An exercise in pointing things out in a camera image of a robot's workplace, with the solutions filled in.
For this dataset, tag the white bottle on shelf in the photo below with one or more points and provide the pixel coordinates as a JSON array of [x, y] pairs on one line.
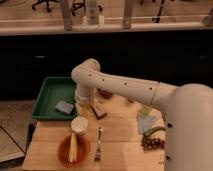
[[92, 12]]

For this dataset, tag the orange bowl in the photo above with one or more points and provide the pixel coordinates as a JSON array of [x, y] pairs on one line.
[[83, 149]]

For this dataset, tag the bunch of dark grapes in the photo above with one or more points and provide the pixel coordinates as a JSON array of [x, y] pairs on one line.
[[152, 143]]

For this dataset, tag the light blue cloth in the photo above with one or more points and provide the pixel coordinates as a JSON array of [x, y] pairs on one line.
[[145, 122]]

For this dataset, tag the green plastic cup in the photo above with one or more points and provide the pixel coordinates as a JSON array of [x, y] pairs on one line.
[[145, 110]]

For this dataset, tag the black office chair base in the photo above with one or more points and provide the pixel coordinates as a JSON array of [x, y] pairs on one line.
[[47, 4]]

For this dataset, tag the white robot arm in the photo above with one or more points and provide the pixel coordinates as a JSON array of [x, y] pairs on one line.
[[187, 112]]

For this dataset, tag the yellow corn cob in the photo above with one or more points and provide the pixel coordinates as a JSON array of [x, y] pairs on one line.
[[73, 148]]

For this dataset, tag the white paper cup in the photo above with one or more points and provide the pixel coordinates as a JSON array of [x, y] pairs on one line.
[[79, 125]]

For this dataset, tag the green plastic tray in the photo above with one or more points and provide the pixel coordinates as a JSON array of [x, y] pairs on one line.
[[54, 90]]

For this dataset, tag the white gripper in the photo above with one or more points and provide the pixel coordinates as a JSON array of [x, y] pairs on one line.
[[82, 95]]

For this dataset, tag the silver fork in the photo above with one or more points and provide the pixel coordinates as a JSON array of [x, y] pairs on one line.
[[98, 149]]

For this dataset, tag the blue sponge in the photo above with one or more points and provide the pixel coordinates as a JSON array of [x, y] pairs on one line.
[[64, 107]]

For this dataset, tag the dark red bowl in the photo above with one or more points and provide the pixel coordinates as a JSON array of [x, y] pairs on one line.
[[105, 94]]

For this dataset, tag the green cucumber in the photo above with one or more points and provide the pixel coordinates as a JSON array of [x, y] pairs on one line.
[[153, 130]]

